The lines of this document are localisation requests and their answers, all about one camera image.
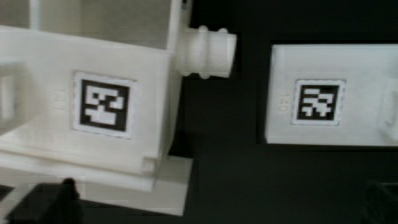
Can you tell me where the white cabinet body box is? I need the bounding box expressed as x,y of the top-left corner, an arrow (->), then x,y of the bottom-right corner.
0,0 -> 192,215

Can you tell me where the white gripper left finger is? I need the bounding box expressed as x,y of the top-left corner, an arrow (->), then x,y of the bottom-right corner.
2,178 -> 83,224

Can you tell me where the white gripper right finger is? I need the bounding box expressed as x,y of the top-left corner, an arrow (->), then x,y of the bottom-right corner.
361,182 -> 398,224

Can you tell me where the white cabinet door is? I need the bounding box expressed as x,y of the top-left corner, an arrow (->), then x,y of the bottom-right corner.
265,44 -> 398,147
0,26 -> 236,191

